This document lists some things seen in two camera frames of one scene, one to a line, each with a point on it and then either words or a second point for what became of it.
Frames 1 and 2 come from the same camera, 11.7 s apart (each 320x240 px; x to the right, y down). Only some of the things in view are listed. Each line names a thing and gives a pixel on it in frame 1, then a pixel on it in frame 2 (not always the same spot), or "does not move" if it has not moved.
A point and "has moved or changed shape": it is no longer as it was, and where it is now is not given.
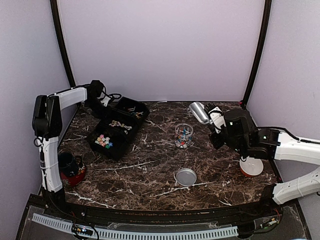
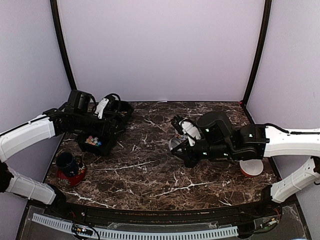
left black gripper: [105, 114] -> [112, 124]
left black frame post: [62, 41] does not move
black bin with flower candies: [107, 143] has moved or changed shape
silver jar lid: [186, 177] -> [173, 143]
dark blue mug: [67, 163] does not move
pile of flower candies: [104, 141] -> [93, 141]
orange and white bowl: [251, 166] does not move
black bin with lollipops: [131, 107] has moved or changed shape
